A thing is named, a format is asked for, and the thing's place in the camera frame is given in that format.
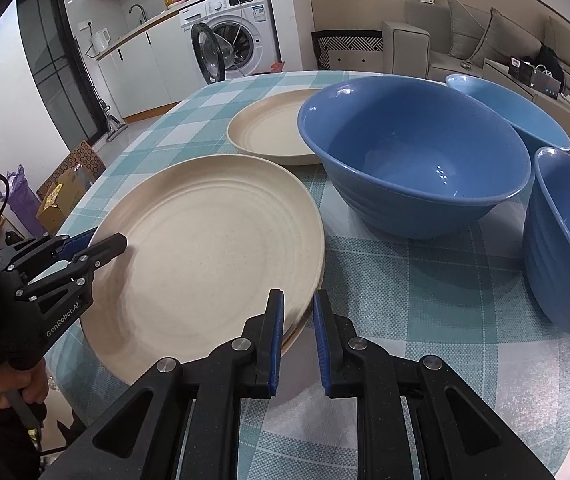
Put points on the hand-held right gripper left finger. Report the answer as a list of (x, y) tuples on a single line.
[(277, 342)]

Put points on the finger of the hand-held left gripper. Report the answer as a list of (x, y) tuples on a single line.
[(72, 246), (107, 249)]

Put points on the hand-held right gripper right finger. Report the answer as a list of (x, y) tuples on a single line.
[(321, 342)]

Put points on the beige round plate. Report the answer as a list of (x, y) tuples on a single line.
[(265, 130), (205, 260), (297, 332)]

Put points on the brown cardboard box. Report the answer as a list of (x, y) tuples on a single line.
[(60, 200)]

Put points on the purple plastic bag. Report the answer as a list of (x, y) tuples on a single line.
[(20, 200)]

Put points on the patterned cardboard box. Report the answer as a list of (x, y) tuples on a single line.
[(87, 160)]

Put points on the floor mop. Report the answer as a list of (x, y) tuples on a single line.
[(114, 127)]

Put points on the black glass door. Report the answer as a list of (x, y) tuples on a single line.
[(55, 70)]

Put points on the white lower kitchen cabinet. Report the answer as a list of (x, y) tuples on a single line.
[(140, 70)]

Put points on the white electric kettle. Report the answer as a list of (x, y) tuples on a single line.
[(100, 41)]

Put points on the kitchen faucet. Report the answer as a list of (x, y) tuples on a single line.
[(139, 10)]

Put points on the red cardboard box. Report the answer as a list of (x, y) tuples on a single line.
[(276, 66)]

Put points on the white washing machine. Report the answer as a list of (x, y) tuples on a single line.
[(250, 25)]

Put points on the beige side cabinet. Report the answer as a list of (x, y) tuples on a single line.
[(525, 110)]

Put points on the grey sofa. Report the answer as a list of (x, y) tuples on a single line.
[(410, 45)]

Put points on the black box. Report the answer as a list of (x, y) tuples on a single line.
[(530, 77)]

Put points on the grey sofa cushion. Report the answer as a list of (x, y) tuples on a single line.
[(465, 30), (507, 40)]

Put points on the black bag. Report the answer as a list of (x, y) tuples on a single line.
[(550, 62)]

